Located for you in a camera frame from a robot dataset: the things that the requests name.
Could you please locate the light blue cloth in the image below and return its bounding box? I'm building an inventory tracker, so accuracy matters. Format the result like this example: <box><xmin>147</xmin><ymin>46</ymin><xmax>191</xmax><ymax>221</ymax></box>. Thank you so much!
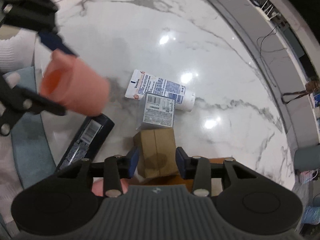
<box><xmin>2</xmin><ymin>64</ymin><xmax>58</xmax><ymax>190</ymax></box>

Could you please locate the brown cardboard box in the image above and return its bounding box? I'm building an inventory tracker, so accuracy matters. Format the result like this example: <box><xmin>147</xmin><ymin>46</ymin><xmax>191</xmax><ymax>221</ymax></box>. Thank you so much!
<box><xmin>133</xmin><ymin>128</ymin><xmax>178</xmax><ymax>179</ymax></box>

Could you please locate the pink plastic cup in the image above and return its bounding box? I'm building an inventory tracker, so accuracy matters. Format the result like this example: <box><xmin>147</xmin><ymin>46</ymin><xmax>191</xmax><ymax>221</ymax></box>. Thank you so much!
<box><xmin>39</xmin><ymin>49</ymin><xmax>111</xmax><ymax>116</ymax></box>

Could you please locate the black barcode box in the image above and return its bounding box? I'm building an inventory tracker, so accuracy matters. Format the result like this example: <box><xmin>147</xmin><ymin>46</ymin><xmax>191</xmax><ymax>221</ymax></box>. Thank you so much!
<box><xmin>56</xmin><ymin>114</ymin><xmax>114</xmax><ymax>172</ymax></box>

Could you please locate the white blue lotion tube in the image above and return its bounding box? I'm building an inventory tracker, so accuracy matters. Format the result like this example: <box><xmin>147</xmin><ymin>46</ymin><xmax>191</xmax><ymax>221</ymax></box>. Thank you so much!
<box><xmin>125</xmin><ymin>69</ymin><xmax>196</xmax><ymax>112</ymax></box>

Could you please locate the brown camera with strap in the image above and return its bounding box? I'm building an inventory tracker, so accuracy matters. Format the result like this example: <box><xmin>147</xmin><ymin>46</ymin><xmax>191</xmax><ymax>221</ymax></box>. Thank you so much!
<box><xmin>281</xmin><ymin>80</ymin><xmax>319</xmax><ymax>105</ymax></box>

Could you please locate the small grey labelled box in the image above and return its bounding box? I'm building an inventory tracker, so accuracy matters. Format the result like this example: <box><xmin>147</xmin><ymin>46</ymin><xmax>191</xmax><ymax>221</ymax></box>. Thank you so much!
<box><xmin>137</xmin><ymin>93</ymin><xmax>175</xmax><ymax>131</ymax></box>

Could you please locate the white tv console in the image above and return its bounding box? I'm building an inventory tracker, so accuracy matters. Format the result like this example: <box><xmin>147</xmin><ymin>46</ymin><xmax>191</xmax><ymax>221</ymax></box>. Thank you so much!
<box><xmin>207</xmin><ymin>0</ymin><xmax>319</xmax><ymax>147</ymax></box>

